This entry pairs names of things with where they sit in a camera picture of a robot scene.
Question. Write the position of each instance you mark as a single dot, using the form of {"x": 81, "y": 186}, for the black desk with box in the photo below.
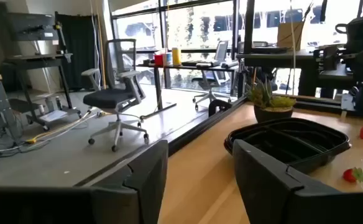
{"x": 278, "y": 56}

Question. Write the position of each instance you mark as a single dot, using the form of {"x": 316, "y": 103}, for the black frame pole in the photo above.
{"x": 249, "y": 25}

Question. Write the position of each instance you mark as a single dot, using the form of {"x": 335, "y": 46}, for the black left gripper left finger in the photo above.
{"x": 150, "y": 180}

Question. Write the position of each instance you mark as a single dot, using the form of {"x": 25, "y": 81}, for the red container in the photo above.
{"x": 158, "y": 59}

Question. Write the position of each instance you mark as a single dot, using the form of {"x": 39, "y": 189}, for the yellow canister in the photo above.
{"x": 176, "y": 56}

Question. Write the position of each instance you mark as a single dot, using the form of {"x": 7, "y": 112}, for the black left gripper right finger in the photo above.
{"x": 262, "y": 186}

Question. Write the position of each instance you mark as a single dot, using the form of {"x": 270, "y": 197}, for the closed black laptop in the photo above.
{"x": 270, "y": 49}

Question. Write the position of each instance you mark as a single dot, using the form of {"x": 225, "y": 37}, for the black desk with keyboard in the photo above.
{"x": 333, "y": 77}

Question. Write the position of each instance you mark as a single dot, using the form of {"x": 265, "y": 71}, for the open grey laptop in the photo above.
{"x": 221, "y": 51}

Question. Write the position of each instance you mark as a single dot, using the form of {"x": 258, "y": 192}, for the black rolling equipment cart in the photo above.
{"x": 32, "y": 31}

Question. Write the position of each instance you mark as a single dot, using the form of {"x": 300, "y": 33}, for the grey mesh office chair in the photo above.
{"x": 107, "y": 98}

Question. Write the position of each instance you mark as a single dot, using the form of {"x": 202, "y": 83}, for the black plastic tupperware container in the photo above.
{"x": 324, "y": 146}

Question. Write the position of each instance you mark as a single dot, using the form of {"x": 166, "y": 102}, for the black curtain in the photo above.
{"x": 79, "y": 53}

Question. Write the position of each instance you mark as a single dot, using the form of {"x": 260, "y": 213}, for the long narrow black desk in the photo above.
{"x": 157, "y": 90}

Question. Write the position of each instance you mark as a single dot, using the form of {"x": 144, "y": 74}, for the black frame clamp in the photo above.
{"x": 214, "y": 104}

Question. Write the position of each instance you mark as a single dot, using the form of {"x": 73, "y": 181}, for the potted succulent plant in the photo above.
{"x": 270, "y": 113}

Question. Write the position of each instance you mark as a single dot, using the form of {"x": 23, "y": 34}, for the white blue canister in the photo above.
{"x": 168, "y": 59}

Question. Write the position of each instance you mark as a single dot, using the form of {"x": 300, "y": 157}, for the brown cardboard box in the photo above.
{"x": 290, "y": 35}

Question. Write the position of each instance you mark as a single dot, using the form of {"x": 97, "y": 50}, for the dark seat office chair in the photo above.
{"x": 208, "y": 81}

